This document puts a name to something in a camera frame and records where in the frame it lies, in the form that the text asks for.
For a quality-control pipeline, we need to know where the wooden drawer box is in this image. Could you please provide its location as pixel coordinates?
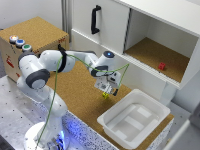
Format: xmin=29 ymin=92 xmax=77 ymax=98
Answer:
xmin=0 ymin=16 xmax=71 ymax=83

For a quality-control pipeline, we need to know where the blue button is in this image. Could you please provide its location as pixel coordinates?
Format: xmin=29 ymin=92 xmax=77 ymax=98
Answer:
xmin=15 ymin=38 xmax=26 ymax=48

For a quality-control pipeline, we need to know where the green cable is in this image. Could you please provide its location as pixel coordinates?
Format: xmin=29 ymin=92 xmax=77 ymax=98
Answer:
xmin=34 ymin=54 xmax=131 ymax=150

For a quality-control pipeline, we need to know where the red button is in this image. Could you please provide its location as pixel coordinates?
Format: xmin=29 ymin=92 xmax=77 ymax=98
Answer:
xmin=8 ymin=35 xmax=19 ymax=44

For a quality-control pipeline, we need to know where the black door handle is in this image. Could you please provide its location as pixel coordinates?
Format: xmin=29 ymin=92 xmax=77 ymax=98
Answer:
xmin=90 ymin=4 xmax=102 ymax=35

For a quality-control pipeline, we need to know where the pink block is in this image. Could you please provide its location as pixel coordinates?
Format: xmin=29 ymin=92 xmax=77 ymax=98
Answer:
xmin=157 ymin=62 xmax=167 ymax=71

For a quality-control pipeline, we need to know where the white sliding door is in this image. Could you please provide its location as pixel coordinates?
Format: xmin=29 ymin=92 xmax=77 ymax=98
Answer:
xmin=71 ymin=0 xmax=131 ymax=55

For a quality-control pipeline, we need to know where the white cabinet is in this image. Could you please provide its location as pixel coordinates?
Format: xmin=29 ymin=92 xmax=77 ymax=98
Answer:
xmin=69 ymin=0 xmax=200 ymax=107

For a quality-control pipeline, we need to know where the white plastic box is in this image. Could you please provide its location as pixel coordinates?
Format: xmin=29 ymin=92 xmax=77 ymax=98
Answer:
xmin=96 ymin=88 xmax=172 ymax=150

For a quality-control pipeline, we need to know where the yellow block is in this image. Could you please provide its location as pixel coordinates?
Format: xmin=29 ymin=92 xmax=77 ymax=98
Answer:
xmin=102 ymin=92 xmax=110 ymax=100

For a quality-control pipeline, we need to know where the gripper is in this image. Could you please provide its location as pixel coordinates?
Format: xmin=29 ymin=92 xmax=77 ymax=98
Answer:
xmin=94 ymin=72 xmax=122 ymax=97

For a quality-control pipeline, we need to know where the green button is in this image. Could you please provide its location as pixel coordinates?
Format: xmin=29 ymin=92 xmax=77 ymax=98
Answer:
xmin=21 ymin=43 xmax=33 ymax=53

